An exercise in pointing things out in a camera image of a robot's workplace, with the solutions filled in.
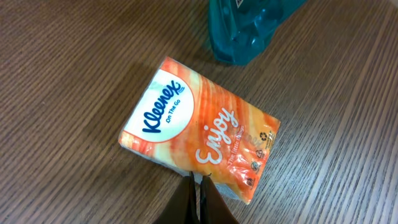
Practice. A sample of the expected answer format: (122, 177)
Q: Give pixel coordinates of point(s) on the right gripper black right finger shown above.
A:
(213, 209)

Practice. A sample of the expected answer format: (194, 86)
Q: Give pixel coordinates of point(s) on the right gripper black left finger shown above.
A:
(182, 206)

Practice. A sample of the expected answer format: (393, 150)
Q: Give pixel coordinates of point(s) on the orange Kleenex tissue pack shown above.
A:
(186, 122)

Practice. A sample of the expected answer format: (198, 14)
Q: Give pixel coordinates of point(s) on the blue mouthwash bottle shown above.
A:
(240, 30)

